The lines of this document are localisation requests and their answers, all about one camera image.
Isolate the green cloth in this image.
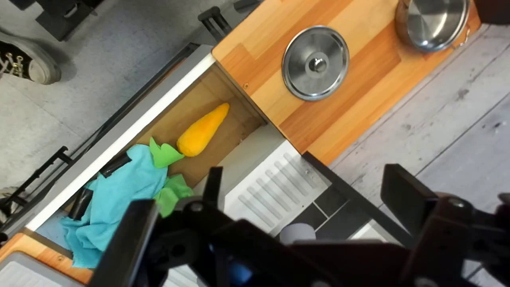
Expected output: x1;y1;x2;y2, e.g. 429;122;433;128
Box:
154;174;197;219

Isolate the wooden stove counter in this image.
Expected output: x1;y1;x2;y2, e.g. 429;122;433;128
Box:
0;232;95;286

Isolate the round steel pot lid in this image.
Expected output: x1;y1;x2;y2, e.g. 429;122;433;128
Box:
281;25;353;103

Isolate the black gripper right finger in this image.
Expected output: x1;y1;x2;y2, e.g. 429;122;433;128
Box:
382;163;476;268

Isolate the black rectangular clip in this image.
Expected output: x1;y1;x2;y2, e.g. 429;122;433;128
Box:
101;154;133;179
68;187;96;221

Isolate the butcher block wooden counter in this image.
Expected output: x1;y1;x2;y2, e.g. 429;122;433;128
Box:
211;0;485;168

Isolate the yellow plush carrot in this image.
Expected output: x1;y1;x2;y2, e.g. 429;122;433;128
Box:
149;103;232;171

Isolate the grey toy faucet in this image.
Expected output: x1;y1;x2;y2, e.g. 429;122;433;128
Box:
278;222;318;246

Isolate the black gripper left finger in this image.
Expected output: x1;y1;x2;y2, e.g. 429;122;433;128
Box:
174;166;278;268

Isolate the teal cloth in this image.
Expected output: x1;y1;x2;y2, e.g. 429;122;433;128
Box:
61;144;170;270

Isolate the black white sneaker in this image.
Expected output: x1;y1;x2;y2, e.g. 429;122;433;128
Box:
0;31;63;87

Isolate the white toy sink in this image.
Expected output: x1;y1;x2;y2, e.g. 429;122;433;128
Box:
23;45;334;238

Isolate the silver pot lid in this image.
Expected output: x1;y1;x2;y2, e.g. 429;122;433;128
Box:
396;0;472;55

